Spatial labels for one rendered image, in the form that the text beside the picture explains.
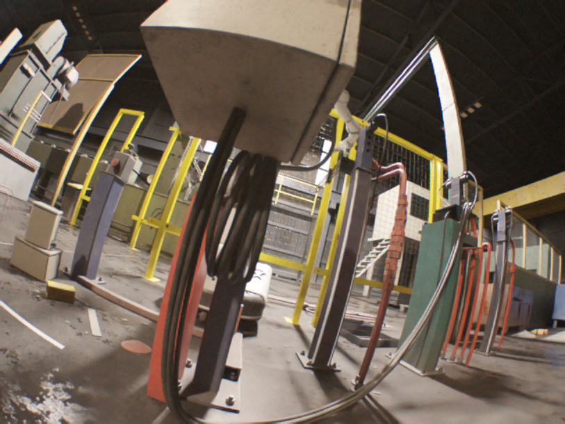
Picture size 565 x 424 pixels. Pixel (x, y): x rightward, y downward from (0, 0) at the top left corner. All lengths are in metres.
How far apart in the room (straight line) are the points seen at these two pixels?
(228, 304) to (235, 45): 0.49
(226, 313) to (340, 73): 0.51
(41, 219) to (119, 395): 0.74
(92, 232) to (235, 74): 1.03
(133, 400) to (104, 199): 0.89
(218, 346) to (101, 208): 0.86
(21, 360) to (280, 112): 0.70
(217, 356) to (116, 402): 0.27
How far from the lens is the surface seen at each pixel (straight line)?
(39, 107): 4.68
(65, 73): 5.02
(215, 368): 0.61
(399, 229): 0.82
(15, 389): 0.55
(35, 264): 1.09
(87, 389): 0.57
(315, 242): 1.72
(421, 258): 1.38
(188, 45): 0.33
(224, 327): 0.56
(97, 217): 1.20
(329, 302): 0.95
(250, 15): 0.32
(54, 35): 4.79
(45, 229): 1.07
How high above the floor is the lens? 0.37
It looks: 13 degrees up
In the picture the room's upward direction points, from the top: 15 degrees clockwise
